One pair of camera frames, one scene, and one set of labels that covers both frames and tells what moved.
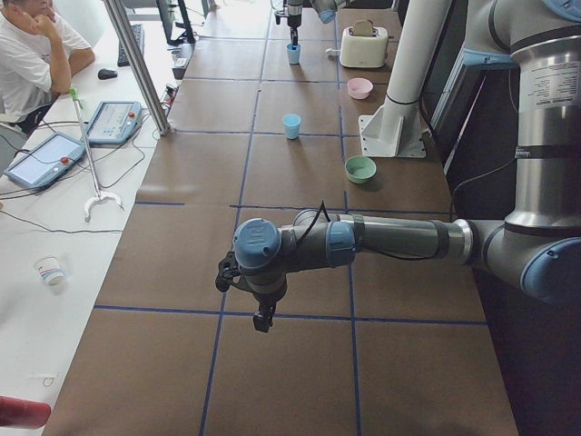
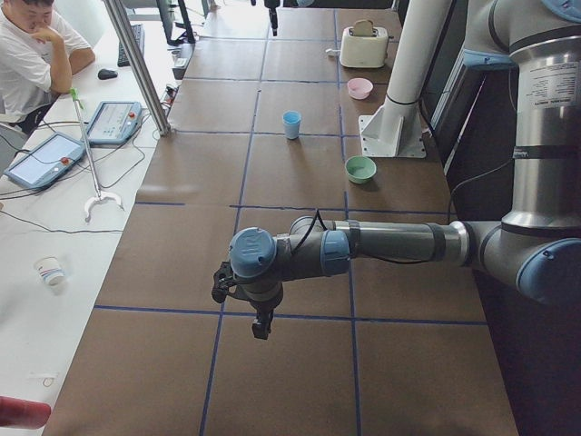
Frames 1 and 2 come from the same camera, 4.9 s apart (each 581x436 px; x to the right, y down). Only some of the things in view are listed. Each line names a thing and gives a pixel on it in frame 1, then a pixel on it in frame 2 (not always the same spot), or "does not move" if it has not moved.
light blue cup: (291, 123) does not move
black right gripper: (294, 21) → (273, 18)
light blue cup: (293, 54) → (291, 119)
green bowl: (360, 169) does not move
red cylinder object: (22, 413) does not move
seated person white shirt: (40, 52) does not move
